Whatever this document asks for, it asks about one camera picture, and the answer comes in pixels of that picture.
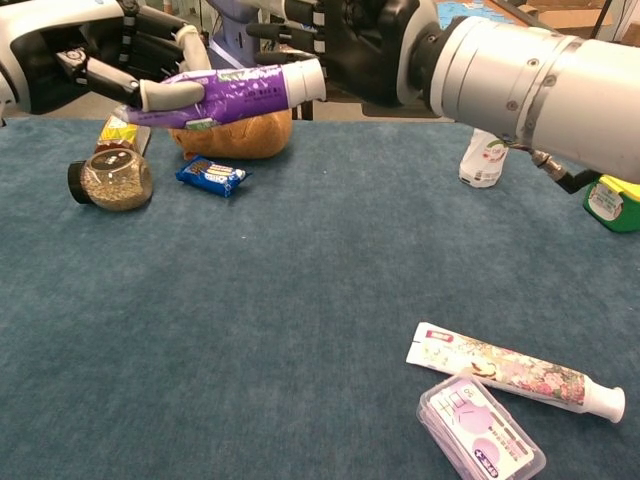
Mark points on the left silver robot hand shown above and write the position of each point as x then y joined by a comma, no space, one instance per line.
100,45

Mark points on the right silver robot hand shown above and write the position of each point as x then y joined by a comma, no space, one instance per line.
370,50

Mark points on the purple white tube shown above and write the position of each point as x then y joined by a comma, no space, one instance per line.
240,95

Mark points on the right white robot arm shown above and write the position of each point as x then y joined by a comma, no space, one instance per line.
550,85

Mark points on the white drink bottle yellow cap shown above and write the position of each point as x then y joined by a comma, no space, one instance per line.
482,160

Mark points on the floral white tube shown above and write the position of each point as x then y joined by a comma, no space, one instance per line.
525,372

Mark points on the tea bottle with yellow label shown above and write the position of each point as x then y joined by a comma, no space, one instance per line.
117,132

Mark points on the blue machine base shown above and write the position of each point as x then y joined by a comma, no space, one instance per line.
230,45

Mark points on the glass seed jar black lid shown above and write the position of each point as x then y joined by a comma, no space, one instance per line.
115,182

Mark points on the brown capybara plush toy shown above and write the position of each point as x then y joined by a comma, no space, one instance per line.
250,135

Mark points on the blue cookie pack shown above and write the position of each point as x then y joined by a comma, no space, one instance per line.
212,175

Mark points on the blue carpet table mat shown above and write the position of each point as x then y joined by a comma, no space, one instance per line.
300,300

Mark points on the yellow and green lidded box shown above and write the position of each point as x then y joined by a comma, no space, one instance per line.
612,205

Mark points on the clear case with purple label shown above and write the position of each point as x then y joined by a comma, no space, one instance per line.
475,430

